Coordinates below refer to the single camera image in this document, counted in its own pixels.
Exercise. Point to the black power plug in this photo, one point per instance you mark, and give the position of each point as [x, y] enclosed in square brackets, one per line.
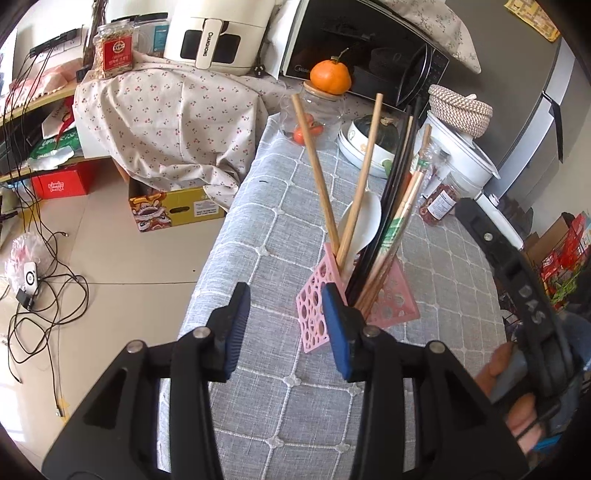
[262, 71]

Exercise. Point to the pink perforated utensil holder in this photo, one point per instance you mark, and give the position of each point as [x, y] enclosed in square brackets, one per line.
[314, 309]

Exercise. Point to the green plastic bag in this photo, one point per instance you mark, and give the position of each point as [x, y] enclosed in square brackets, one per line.
[53, 147]

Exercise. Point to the bamboo chopstick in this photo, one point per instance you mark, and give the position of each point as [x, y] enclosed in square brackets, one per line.
[364, 166]
[314, 170]

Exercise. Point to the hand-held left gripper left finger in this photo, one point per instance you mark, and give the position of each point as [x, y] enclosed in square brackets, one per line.
[233, 332]

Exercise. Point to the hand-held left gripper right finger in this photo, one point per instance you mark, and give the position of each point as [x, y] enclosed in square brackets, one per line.
[336, 332]

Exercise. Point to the cherry print cloth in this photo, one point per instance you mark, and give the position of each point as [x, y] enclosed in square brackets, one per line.
[175, 124]

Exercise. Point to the grain jar with red label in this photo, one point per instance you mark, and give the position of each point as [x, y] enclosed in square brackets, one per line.
[113, 50]

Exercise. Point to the white air fryer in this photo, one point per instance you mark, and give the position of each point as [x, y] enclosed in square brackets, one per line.
[249, 37]

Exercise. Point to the grey refrigerator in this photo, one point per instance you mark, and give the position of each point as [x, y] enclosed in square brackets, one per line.
[531, 92]

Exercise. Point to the large orange with stem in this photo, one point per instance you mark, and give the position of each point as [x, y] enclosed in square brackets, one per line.
[330, 76]

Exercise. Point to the pink lace cloth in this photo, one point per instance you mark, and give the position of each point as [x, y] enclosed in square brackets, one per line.
[46, 81]

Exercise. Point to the yellow printed cardboard box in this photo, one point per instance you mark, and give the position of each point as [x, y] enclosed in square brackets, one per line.
[180, 207]

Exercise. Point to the glass jar with cork lid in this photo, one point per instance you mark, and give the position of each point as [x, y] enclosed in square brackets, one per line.
[325, 113]

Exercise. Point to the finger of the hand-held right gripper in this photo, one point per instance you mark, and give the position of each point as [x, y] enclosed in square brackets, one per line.
[498, 249]

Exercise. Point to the dark green pumpkin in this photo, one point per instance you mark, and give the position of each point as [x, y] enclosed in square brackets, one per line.
[388, 134]

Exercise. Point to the white bowl with green squash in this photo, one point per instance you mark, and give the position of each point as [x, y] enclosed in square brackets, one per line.
[351, 160]

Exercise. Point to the black chopstick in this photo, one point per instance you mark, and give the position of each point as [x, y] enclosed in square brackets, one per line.
[390, 194]
[397, 184]

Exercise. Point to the white ceramic bowl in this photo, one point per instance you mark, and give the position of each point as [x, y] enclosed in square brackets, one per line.
[356, 138]

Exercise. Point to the white ceramic spoon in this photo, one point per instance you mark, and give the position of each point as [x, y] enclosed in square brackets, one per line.
[364, 221]

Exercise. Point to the floral cloth cover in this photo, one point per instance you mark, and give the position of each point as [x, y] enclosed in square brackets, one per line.
[438, 27]

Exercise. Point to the crumpled plastic bag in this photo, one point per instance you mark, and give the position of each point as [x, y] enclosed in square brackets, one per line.
[21, 249]

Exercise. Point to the red cardboard box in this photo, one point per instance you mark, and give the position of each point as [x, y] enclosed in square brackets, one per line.
[64, 181]

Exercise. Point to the black microwave oven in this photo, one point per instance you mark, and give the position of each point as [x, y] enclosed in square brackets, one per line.
[369, 50]

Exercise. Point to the paper wooden chopsticks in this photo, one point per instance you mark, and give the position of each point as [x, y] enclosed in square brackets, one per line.
[406, 203]

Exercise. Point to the black power strip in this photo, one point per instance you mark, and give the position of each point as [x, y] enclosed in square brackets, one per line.
[53, 41]

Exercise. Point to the clear container with black lid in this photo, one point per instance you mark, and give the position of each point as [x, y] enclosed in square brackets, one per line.
[154, 34]

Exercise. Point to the wooden shelf desk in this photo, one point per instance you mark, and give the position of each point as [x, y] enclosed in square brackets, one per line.
[27, 157]

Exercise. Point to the white electric cooking pot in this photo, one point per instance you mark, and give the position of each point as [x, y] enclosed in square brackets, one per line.
[466, 157]

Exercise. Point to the grey checked tablecloth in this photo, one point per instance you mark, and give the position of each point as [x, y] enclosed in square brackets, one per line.
[277, 240]

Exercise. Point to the small white device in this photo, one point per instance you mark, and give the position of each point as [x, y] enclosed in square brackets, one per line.
[30, 277]

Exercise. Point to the person's right hand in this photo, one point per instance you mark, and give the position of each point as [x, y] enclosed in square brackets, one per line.
[521, 424]

